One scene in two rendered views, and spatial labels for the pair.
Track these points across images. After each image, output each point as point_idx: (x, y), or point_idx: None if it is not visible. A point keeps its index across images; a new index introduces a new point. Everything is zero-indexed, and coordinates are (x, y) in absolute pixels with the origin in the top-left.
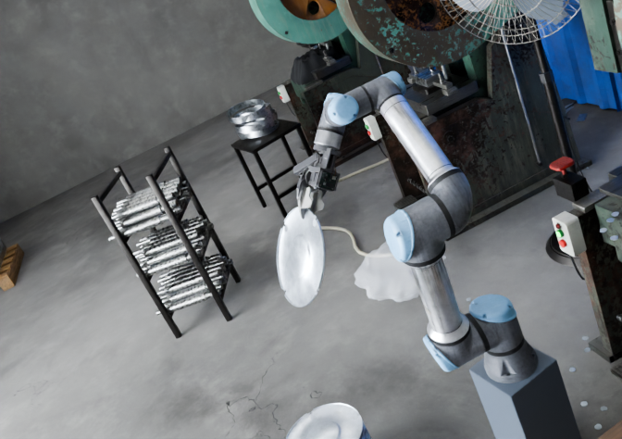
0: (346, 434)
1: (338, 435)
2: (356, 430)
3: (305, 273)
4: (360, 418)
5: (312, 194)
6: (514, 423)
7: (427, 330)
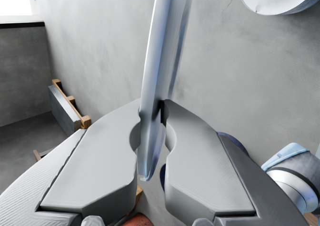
0: None
1: None
2: None
3: (172, 81)
4: None
5: (165, 190)
6: (319, 152)
7: (274, 171)
